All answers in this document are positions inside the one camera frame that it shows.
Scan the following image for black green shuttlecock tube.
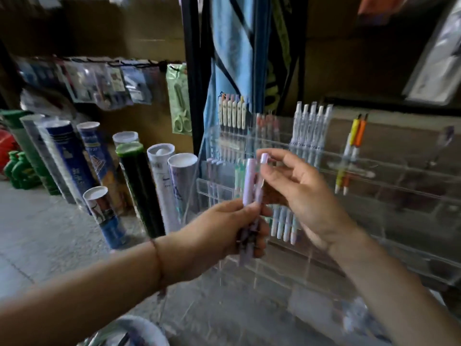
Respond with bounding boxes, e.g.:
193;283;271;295
115;142;166;239

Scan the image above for light purple pen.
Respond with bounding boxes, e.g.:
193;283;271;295
252;153;270;227
239;158;257;266

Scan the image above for framed picture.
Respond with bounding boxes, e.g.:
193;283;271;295
402;0;461;106

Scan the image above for yellow white pen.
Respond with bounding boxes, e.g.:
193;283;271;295
334;114;362;194

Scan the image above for person's left hand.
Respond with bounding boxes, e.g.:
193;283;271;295
156;200;273;287

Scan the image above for black metal post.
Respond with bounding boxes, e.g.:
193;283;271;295
179;0;214;157

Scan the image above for person's left forearm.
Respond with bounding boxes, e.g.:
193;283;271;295
0;241;167;346

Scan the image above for green scissors packet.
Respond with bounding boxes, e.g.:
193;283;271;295
165;63;194;136

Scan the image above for row of white pens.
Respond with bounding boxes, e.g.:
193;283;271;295
289;101;334;168

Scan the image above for white lidded shuttlecock tube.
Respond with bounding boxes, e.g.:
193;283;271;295
112;131;140;148

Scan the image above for short blue white shuttlecock tube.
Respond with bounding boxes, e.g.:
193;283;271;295
82;186;129;250

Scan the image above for person's right hand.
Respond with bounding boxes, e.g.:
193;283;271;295
256;148;361;252

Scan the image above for pale green pens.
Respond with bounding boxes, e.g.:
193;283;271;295
233;158;247;199

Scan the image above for blue orange shuttlecock tube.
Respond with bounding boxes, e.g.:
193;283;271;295
76;121;125;215

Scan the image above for dark blue shuttlecock tube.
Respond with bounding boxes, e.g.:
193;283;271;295
37;120;100;214

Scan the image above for black yellow hanging bag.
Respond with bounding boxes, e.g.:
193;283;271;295
265;0;307;114

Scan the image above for clear shuttlecock tube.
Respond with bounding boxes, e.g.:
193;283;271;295
19;114;77;205

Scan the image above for clear acrylic pen display rack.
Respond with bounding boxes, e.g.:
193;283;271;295
195;111;461;346

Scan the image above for orange item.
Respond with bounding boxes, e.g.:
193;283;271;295
357;0;409;19

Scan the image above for green plastic toys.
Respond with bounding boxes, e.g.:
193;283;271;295
3;150;43;190

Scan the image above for thin string bracelet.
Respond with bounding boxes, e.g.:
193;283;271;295
151;239;167;301

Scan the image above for blue hanging cloth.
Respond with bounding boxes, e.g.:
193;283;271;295
202;0;273;141

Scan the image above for red plastic item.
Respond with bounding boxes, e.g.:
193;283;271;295
0;129;20;174

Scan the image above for grey printed shuttlecock tube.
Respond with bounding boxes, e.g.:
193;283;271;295
167;153;199;224

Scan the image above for row of hanging clear packets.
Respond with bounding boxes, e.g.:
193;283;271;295
14;56;167;111

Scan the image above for person's right forearm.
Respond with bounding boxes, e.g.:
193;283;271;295
329;230;461;346

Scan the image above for row of cream capped pens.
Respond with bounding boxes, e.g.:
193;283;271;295
217;93;250;163

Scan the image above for orange white pen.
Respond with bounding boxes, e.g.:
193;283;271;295
342;113;369;197

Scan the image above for row of orange tipped pens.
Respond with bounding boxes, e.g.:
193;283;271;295
253;112;281;150

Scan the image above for row of pale blue pens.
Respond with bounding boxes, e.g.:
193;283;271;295
270;204;300;246

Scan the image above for grey pens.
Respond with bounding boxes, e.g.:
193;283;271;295
205;158;225;207

